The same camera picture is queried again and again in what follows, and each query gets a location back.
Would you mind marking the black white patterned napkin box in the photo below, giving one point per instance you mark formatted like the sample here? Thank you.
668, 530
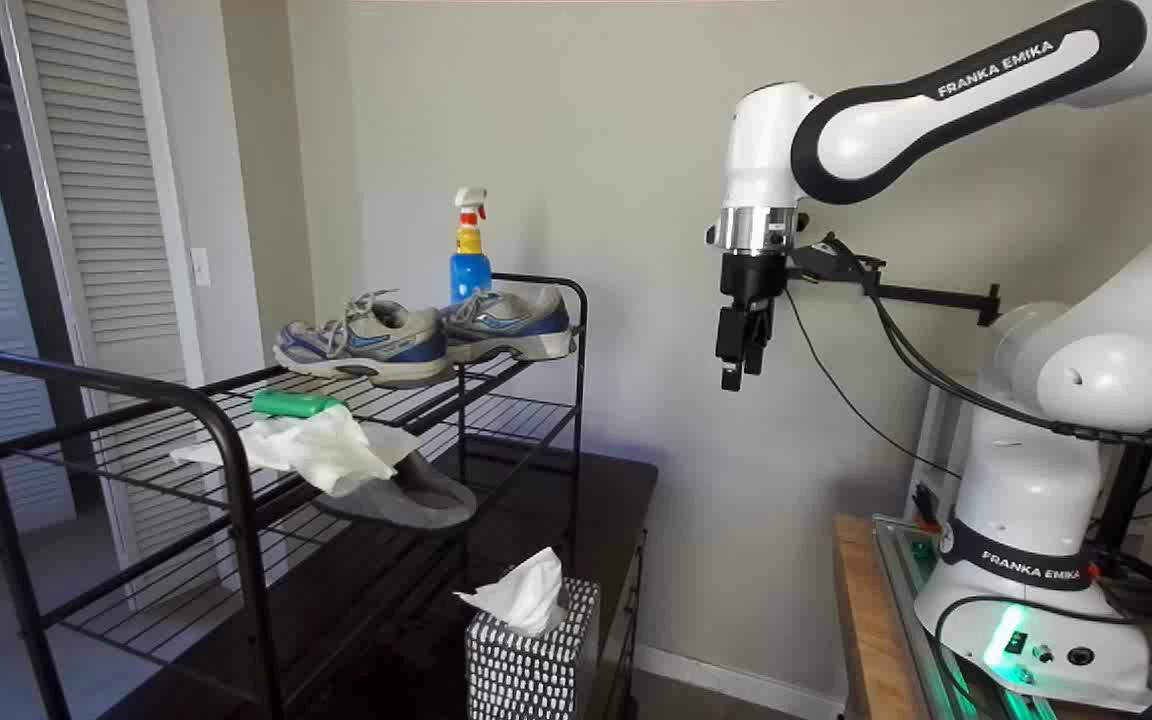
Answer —
530, 675

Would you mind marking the white blue running sneaker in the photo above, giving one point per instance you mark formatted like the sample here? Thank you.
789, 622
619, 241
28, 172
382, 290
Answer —
519, 337
361, 348

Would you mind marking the grey fleece slipper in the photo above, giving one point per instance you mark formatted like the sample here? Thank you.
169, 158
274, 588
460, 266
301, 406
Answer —
416, 502

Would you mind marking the dark brown wooden dresser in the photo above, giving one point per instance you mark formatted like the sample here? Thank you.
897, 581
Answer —
563, 521

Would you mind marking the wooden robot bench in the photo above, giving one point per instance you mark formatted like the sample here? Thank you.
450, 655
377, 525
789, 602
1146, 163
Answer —
861, 624

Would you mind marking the black metal shoe rack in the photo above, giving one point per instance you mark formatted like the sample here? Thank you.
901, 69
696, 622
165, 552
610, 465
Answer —
240, 532

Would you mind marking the green shampoo bottle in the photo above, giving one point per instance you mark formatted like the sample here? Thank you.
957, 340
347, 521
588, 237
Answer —
290, 402

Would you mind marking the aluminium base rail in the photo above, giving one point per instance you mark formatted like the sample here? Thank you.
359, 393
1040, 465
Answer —
928, 644

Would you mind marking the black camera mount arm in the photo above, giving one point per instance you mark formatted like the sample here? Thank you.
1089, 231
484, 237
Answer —
938, 295

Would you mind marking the white paper napkin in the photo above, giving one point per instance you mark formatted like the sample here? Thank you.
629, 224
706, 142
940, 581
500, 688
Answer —
523, 595

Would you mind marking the blue stain remover spray bottle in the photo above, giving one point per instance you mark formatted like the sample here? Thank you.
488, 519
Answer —
471, 273

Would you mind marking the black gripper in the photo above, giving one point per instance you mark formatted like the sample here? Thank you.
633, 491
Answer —
749, 303

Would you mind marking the white light switch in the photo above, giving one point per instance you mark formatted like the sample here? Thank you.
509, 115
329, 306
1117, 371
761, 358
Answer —
202, 266

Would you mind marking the large crumpled white napkin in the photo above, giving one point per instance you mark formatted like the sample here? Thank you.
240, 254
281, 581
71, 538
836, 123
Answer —
322, 444

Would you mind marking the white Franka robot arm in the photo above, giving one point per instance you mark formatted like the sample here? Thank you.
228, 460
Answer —
1111, 375

